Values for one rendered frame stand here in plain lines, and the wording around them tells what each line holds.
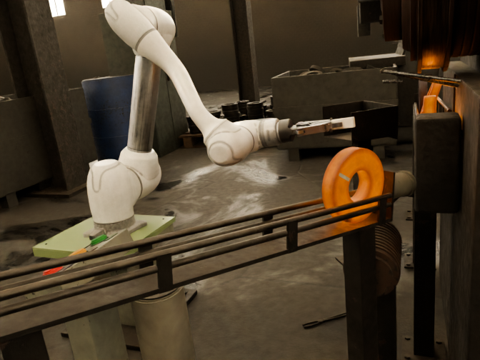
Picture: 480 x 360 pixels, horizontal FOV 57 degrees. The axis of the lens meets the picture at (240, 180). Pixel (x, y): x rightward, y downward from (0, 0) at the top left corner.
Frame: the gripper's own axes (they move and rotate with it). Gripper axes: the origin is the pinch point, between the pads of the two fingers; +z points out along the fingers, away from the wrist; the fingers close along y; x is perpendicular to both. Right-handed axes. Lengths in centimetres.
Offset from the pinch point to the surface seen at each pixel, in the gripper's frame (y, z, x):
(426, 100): 3.2, 24.1, 3.9
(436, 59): 11.0, 26.9, 15.1
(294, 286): -25, -33, -72
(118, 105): -228, -250, 8
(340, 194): 54, 6, -5
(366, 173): 47.3, 10.8, -2.8
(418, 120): 27.1, 21.6, 3.0
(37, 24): -145, -242, 82
